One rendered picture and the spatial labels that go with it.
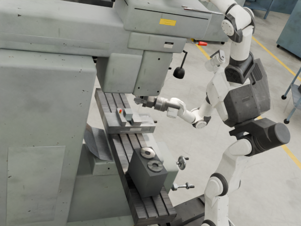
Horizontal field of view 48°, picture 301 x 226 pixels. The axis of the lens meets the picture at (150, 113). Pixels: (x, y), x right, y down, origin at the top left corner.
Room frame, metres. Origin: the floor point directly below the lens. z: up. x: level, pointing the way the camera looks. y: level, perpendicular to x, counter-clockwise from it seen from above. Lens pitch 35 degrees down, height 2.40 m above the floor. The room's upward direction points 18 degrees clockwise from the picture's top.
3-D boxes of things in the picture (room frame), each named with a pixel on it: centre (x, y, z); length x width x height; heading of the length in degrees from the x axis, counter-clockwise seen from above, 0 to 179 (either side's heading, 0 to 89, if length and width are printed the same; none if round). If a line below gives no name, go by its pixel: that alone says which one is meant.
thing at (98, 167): (1.81, 0.10, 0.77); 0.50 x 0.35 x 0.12; 119
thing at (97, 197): (1.82, 0.08, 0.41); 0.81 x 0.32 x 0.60; 119
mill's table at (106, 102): (1.78, 0.08, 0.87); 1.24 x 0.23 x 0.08; 29
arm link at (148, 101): (1.82, 0.01, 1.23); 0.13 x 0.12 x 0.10; 4
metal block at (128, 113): (1.90, 0.15, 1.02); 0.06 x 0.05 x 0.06; 30
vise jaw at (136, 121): (1.93, 0.10, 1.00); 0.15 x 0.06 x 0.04; 30
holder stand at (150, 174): (1.44, -0.09, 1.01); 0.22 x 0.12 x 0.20; 37
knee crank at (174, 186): (1.95, -0.43, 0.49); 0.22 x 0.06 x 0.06; 119
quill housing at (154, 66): (1.81, 0.10, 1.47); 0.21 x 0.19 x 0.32; 29
